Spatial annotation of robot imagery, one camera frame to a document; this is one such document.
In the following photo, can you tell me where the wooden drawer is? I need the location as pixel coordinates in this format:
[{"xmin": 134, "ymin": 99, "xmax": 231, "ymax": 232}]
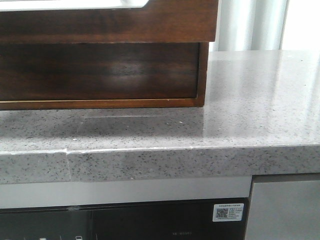
[
  {"xmin": 0, "ymin": 42, "xmax": 201, "ymax": 101},
  {"xmin": 0, "ymin": 0, "xmax": 218, "ymax": 44}
]

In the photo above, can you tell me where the dark wooden drawer cabinet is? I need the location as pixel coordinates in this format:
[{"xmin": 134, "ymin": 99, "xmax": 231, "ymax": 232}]
[{"xmin": 0, "ymin": 41, "xmax": 210, "ymax": 110}]

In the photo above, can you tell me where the black glass built-in appliance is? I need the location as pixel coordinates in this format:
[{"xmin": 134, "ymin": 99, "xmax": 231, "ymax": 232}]
[{"xmin": 0, "ymin": 197, "xmax": 249, "ymax": 240}]

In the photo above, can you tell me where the white QR code sticker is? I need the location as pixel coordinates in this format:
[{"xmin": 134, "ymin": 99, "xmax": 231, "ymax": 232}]
[{"xmin": 212, "ymin": 203, "xmax": 245, "ymax": 222}]

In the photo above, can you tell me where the white curtain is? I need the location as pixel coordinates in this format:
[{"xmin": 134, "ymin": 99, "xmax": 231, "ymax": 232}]
[{"xmin": 209, "ymin": 0, "xmax": 289, "ymax": 52}]

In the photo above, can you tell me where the grey cabinet door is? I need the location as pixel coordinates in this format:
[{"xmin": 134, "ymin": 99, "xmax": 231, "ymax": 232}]
[{"xmin": 245, "ymin": 173, "xmax": 320, "ymax": 240}]

